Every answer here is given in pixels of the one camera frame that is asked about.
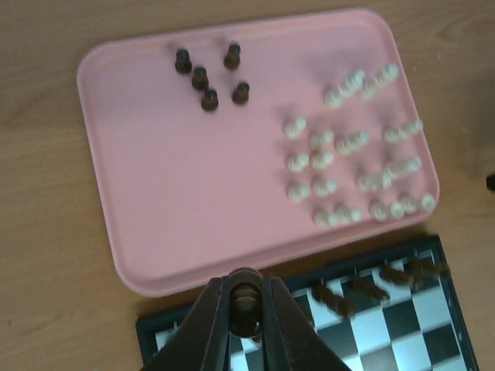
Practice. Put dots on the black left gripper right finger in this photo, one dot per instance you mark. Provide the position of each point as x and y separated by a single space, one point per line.
289 341

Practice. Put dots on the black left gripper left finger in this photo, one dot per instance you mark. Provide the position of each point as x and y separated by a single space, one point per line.
200 343

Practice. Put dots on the dark wooden chess queen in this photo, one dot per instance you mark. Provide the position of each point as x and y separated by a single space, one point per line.
343 307

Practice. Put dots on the dark wooden chess pawn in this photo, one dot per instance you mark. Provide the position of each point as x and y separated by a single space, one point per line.
245 309
240 95
232 58
200 79
183 63
210 102

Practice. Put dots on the dark wooden chess king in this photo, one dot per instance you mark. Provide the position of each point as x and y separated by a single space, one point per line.
368 288

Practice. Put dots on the dark wooden chess bishop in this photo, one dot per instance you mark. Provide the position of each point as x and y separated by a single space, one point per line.
400 278

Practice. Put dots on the dark wooden chess knight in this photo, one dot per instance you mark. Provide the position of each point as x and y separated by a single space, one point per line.
426 268

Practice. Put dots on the black white chess board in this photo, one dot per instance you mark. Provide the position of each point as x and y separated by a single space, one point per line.
414 330

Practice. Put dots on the pink plastic tray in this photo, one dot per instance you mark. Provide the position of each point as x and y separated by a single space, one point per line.
189 194

